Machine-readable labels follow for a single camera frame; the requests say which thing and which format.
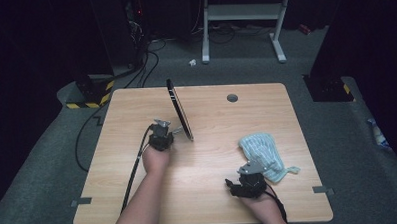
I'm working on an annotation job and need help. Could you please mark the white metal stand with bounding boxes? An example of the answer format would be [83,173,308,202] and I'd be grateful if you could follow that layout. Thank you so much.
[200,0,294,67]

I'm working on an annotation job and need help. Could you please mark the small red object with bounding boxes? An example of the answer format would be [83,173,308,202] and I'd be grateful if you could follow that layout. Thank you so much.
[297,22,313,36]

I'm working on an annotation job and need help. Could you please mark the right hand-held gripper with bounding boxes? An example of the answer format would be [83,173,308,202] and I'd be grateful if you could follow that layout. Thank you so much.
[224,159,270,201]

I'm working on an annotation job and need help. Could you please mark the dark equipment rack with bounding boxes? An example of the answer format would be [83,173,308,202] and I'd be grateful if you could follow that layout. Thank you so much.
[124,0,151,71]

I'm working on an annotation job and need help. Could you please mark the person's left hand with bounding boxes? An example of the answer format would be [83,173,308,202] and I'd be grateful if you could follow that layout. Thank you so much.
[141,144,173,175]

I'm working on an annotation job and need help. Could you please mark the black floor cable loop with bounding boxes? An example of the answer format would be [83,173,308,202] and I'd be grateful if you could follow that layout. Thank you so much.
[73,101,115,173]

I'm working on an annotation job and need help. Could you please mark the light green striped towel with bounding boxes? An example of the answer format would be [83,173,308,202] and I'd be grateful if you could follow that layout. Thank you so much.
[237,130,302,186]

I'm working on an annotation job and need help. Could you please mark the black base with hazard stripes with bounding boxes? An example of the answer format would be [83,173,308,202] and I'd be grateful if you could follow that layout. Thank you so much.
[64,73,116,110]
[303,73,355,104]

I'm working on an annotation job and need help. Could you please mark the black floor cable bundle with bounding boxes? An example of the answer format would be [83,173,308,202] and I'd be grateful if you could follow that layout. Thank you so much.
[122,39,170,90]

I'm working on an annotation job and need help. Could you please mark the person's right hand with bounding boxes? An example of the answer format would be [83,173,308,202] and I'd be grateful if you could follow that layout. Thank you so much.
[242,188,284,224]

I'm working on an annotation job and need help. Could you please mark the cables under white stand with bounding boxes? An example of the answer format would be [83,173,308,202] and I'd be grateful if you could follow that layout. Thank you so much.
[189,20,275,46]

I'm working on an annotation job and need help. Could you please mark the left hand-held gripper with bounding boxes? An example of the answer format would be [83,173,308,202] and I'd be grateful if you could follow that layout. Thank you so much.
[148,118,175,153]

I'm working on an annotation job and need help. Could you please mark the clear plastic packet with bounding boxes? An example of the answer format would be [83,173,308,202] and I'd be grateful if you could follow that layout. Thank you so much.
[366,117,393,153]

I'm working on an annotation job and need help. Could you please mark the grey tape strip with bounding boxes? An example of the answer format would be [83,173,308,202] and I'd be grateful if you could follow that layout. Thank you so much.
[70,196,93,208]
[312,184,335,196]

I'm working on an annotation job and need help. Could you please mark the left hand-held gripper cable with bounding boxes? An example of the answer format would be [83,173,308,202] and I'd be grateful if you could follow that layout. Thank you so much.
[118,124,158,214]

